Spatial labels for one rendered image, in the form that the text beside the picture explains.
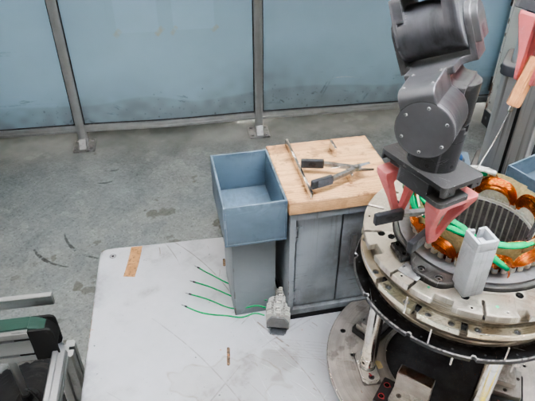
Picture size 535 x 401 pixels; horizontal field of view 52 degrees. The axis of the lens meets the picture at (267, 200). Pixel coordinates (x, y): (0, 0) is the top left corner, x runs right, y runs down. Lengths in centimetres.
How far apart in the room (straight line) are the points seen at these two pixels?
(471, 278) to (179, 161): 244
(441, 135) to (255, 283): 60
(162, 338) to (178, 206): 165
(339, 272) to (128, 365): 42
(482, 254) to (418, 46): 26
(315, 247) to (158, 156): 218
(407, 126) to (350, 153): 50
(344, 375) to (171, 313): 36
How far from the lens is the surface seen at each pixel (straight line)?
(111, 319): 113
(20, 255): 260
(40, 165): 319
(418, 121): 53
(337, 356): 101
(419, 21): 58
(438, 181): 62
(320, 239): 97
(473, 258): 69
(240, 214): 89
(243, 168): 104
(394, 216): 71
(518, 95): 72
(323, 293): 107
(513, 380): 101
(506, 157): 129
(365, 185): 95
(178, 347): 106
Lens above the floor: 160
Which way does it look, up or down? 37 degrees down
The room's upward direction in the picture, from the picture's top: straight up
